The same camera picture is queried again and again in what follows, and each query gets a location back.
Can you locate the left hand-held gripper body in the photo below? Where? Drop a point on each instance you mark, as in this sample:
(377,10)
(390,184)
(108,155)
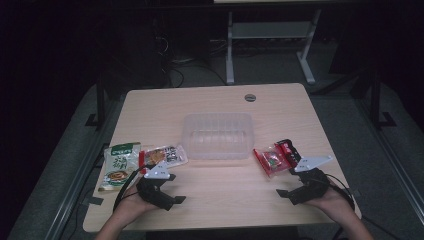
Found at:
(151,191)

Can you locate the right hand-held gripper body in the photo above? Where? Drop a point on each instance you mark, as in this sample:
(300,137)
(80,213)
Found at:
(313,186)

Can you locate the white spouted sauce pouch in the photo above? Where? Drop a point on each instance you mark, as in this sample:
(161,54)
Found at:
(166,156)

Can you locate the red and black packet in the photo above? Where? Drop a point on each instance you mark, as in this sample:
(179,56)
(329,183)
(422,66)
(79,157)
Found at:
(289,151)

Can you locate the red packet with clear window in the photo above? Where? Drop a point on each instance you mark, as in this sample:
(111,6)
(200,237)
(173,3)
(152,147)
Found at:
(271,161)

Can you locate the green and white food packet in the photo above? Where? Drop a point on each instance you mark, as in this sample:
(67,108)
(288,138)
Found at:
(120,165)

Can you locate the clear plastic container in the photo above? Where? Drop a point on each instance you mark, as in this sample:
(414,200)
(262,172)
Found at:
(218,136)

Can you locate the person's left hand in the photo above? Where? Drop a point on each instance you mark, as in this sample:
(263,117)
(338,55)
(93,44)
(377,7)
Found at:
(133,205)

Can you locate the person's right hand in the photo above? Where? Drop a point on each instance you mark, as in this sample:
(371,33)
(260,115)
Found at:
(335,201)

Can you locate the grey table grommet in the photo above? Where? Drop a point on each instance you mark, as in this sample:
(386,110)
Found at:
(250,97)

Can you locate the black metal stand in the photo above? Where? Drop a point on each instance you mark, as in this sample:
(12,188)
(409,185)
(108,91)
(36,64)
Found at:
(99,106)
(378,106)

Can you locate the grey metal rail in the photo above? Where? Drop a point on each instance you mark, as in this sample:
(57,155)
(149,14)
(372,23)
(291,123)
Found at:
(80,173)
(393,156)

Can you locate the white metal desk frame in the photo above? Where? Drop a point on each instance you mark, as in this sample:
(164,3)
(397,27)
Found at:
(270,30)

